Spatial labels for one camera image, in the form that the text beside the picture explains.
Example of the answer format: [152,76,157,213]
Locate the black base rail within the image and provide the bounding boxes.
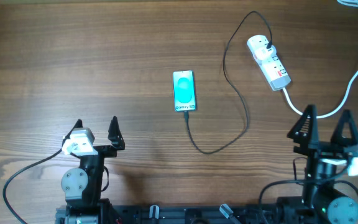
[55,203,332,224]

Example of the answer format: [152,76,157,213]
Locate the white power strip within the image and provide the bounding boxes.
[247,35,291,91]

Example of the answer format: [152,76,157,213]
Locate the white usb wall charger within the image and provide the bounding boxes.
[253,46,277,63]

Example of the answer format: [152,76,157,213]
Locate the black usb charging cable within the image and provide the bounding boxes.
[183,11,273,155]

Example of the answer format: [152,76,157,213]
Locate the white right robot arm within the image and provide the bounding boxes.
[274,105,358,223]

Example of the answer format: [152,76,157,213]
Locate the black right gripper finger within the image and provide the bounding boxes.
[287,105,319,148]
[331,110,358,146]

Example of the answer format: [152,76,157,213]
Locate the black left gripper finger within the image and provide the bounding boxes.
[62,119,83,146]
[108,116,125,151]

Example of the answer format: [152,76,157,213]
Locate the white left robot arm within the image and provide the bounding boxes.
[55,116,125,224]

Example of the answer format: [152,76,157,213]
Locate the blue screen smartphone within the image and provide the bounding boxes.
[173,70,196,112]

